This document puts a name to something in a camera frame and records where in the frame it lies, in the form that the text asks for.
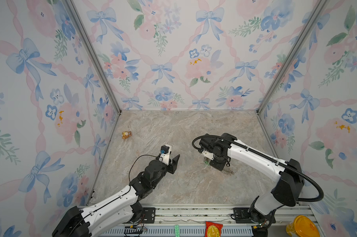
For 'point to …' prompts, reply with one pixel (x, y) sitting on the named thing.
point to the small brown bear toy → (125, 135)
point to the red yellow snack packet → (213, 229)
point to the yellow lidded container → (302, 226)
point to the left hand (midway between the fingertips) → (176, 153)
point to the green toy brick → (176, 230)
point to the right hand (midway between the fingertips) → (220, 161)
